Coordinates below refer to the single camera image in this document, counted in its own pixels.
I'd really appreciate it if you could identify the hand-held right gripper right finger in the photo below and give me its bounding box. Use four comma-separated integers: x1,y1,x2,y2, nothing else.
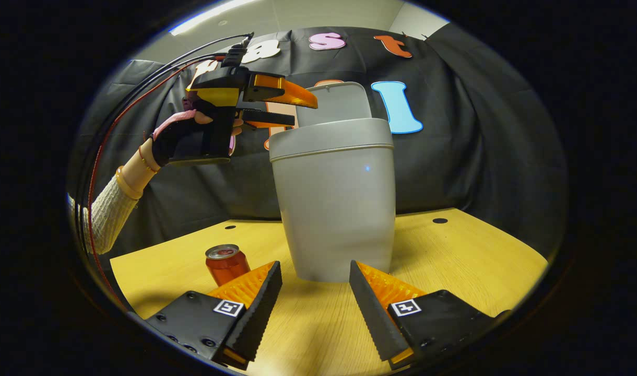
349,260,511,370

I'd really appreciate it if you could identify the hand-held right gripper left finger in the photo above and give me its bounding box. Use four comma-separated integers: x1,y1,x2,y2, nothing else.
145,261,283,370

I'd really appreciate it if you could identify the red pop can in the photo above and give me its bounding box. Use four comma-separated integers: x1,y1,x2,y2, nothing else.
205,244,251,287

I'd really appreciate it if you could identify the grey desktop garbage bin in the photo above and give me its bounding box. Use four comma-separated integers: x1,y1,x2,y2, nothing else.
269,81,396,284

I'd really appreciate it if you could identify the wooden desktop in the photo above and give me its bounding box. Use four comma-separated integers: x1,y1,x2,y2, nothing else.
110,208,550,376

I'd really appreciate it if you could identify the ceiling light strip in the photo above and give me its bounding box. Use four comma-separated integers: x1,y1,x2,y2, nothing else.
168,0,262,36

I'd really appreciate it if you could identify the black backdrop cloth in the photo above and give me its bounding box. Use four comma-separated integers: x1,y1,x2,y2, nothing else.
68,23,569,259

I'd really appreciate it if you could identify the thin bracelet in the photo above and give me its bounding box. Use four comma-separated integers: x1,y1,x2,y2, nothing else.
138,146,160,174

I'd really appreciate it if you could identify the black cable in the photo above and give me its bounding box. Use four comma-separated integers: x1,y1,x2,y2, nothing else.
73,32,255,230

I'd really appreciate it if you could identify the red cable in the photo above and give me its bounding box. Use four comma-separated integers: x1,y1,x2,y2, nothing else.
87,56,226,309

